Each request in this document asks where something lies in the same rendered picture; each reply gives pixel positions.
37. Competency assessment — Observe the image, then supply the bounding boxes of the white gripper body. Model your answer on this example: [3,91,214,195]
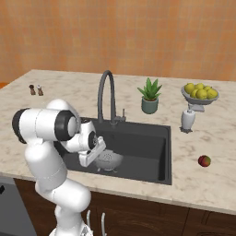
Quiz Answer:
[78,136,107,168]

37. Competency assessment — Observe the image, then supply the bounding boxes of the white colander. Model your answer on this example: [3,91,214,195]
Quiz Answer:
[93,149,124,172]

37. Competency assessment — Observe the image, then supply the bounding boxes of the dark grey sink basin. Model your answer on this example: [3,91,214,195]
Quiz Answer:
[53,116,173,186]

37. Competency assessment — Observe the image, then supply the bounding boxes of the dark grey curved faucet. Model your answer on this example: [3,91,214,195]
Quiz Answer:
[97,69,124,126]

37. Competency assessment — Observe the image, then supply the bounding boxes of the red green mango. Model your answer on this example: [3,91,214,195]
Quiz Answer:
[197,155,212,169]

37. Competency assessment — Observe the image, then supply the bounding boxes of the dark brown cupboard door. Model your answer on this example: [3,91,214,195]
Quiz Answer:
[182,207,236,236]
[90,191,191,236]
[13,178,98,236]

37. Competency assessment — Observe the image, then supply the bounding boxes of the green plant in teal pot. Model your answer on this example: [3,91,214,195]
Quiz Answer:
[136,77,163,115]

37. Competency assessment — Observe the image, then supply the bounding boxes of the grey dishwasher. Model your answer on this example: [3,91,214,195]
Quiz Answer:
[0,176,38,236]

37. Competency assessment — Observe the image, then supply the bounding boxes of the white soap dispenser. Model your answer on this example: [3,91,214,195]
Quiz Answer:
[180,108,197,134]

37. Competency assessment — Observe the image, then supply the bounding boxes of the grey fruit bowl on stand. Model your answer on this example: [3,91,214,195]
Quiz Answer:
[180,85,220,113]

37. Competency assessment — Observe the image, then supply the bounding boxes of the silver cupboard handle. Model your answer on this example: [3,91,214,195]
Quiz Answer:
[86,209,92,229]
[100,212,108,236]

